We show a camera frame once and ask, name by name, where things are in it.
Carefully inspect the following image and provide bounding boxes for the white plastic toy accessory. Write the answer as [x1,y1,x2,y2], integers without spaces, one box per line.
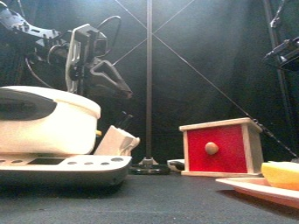
[94,125,142,158]

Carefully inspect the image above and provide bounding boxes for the metal stand pole with base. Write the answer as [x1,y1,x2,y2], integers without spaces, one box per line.
[128,0,172,176]

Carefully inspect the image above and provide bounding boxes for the wooden box with red drawer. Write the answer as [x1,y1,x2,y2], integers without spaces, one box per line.
[178,116,266,179]

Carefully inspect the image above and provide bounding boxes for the dark frame post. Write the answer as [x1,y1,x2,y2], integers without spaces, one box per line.
[263,0,295,123]

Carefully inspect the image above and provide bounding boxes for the cream plate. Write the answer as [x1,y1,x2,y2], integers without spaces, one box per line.
[215,177,299,210]

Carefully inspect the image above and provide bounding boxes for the white toy cooking machine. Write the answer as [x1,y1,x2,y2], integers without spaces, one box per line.
[0,85,134,187]

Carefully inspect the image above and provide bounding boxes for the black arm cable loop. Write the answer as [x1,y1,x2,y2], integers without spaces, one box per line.
[96,15,123,57]

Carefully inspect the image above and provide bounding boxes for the wooden drawer knob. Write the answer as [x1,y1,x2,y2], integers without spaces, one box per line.
[204,141,220,156]

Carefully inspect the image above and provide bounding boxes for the thin diagonal brace wire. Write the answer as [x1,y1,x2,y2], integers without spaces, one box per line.
[111,0,196,67]
[114,0,299,160]

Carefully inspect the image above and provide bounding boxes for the yellow orange toy food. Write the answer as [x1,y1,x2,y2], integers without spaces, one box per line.
[260,160,299,192]

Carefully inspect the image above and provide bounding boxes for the small white black object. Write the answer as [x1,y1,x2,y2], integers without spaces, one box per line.
[166,158,187,173]

